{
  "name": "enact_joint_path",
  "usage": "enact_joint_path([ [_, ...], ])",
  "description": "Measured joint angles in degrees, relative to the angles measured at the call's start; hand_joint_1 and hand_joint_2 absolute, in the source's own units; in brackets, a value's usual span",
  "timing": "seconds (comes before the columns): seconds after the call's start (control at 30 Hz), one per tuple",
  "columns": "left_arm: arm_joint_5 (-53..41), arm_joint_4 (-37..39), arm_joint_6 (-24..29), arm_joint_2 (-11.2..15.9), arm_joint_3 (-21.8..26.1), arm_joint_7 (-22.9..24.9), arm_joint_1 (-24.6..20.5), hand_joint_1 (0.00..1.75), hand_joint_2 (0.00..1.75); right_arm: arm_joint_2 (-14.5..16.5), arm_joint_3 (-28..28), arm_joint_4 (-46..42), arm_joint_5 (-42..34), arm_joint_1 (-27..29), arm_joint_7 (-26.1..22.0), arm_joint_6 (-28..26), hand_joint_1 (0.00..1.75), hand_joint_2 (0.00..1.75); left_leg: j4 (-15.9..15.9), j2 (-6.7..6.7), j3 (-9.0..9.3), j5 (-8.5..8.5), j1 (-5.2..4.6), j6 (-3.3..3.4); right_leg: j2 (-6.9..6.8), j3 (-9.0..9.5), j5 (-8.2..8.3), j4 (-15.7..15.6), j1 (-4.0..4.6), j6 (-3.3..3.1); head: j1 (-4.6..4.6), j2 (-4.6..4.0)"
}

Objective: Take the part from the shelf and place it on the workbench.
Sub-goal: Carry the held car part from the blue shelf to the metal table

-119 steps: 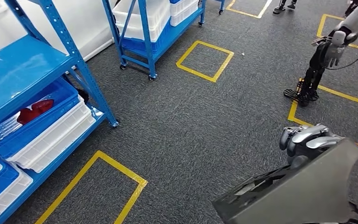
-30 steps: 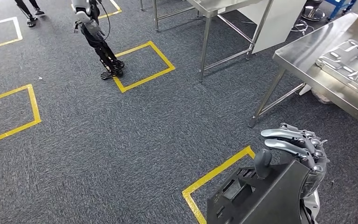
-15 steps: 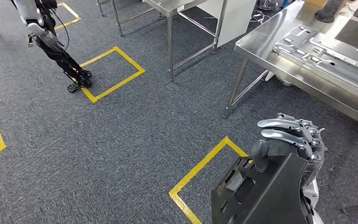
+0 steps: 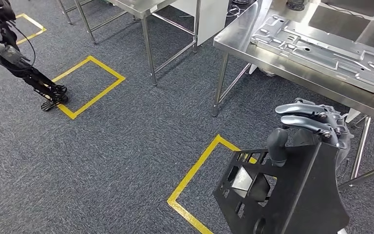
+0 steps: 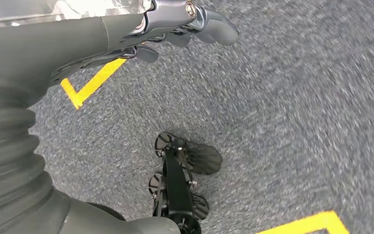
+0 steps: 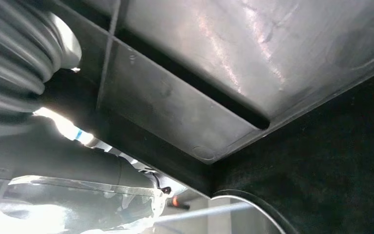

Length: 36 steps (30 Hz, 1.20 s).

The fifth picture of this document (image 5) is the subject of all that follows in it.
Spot yellow floor tape square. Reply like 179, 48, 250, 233
255, 210, 351, 234
59, 57, 129, 111

